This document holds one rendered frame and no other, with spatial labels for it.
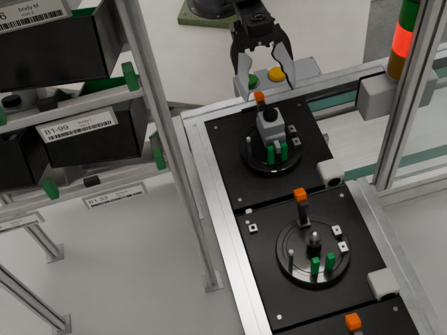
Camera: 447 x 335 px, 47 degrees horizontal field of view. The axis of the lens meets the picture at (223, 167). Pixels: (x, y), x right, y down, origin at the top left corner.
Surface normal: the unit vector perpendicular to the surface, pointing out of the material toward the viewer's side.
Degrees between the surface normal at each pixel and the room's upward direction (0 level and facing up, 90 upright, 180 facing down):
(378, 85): 0
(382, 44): 0
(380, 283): 0
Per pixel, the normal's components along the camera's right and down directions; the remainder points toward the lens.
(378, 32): -0.10, -0.54
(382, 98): 0.25, 0.79
